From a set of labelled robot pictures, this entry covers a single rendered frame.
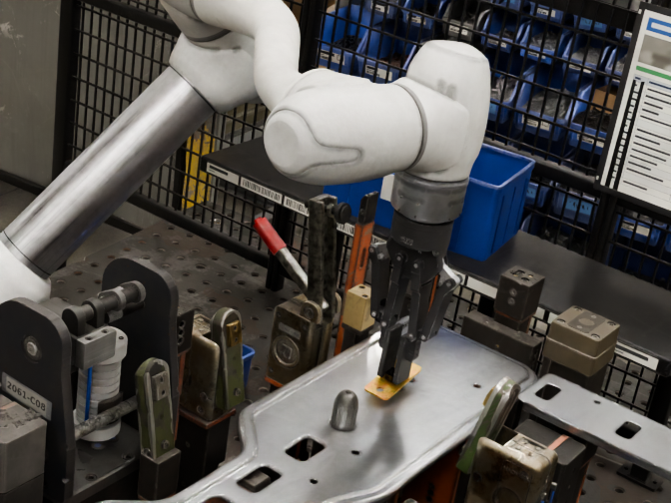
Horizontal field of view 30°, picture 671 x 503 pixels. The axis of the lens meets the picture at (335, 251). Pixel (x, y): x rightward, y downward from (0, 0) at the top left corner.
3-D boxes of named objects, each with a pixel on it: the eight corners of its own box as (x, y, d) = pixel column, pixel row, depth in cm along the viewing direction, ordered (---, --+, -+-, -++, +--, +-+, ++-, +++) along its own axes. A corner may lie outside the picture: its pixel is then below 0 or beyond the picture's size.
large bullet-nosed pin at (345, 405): (343, 444, 155) (351, 399, 152) (323, 433, 156) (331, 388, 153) (357, 434, 157) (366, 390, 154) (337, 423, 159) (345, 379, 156)
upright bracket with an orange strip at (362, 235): (318, 492, 192) (367, 197, 171) (311, 488, 193) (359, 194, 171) (329, 484, 194) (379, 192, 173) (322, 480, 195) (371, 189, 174)
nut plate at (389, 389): (386, 401, 160) (386, 394, 160) (362, 389, 162) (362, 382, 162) (422, 369, 166) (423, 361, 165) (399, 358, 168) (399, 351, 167)
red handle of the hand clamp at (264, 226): (320, 311, 167) (251, 218, 170) (311, 319, 169) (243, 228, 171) (337, 301, 170) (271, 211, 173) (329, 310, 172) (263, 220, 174)
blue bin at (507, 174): (483, 263, 197) (500, 188, 191) (317, 204, 209) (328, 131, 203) (521, 232, 211) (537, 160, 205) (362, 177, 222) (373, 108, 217)
